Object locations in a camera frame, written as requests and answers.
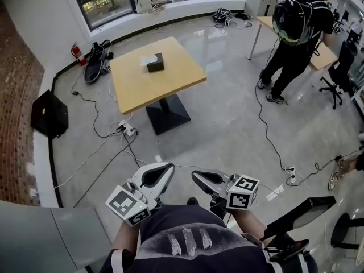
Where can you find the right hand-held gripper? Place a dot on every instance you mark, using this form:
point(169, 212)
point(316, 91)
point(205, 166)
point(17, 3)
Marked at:
point(241, 193)

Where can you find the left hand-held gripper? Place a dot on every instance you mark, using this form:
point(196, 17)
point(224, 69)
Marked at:
point(125, 203)

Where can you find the white cloth piece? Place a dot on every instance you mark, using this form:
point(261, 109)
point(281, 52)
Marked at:
point(148, 60)

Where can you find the person's right forearm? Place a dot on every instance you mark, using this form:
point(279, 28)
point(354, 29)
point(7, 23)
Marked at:
point(247, 222)

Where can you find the person's left forearm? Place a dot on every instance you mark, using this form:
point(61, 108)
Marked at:
point(126, 236)

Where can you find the black tissue box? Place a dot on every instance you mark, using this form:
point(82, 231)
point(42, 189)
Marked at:
point(156, 66)

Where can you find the person's black shoe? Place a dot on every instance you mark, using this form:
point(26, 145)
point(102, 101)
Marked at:
point(192, 201)

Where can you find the person's dark printed shirt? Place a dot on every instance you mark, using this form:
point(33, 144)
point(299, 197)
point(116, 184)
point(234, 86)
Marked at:
point(199, 254)

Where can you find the black flat panel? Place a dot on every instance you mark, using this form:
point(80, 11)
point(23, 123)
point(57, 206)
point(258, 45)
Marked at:
point(301, 216)

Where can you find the black controller with red button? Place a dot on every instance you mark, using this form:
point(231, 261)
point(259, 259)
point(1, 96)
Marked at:
point(290, 250)

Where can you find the black box case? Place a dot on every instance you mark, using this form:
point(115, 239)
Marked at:
point(49, 114)

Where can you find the grey cabinet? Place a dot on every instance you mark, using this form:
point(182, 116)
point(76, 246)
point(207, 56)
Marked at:
point(42, 237)

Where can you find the black stool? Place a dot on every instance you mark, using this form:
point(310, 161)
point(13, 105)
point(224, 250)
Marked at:
point(345, 232)

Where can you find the red fire extinguisher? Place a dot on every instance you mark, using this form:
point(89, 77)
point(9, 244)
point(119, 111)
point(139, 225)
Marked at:
point(78, 53)

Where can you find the light wooden desk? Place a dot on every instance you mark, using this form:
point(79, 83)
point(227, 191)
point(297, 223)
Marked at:
point(324, 57)

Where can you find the white bag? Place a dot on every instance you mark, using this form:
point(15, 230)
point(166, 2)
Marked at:
point(144, 4)

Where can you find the black office chair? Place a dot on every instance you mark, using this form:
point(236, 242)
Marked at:
point(342, 67)

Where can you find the black framed window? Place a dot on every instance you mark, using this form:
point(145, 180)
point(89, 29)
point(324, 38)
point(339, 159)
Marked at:
point(108, 1)

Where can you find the square wooden pedestal table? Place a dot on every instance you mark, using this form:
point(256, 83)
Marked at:
point(170, 75)

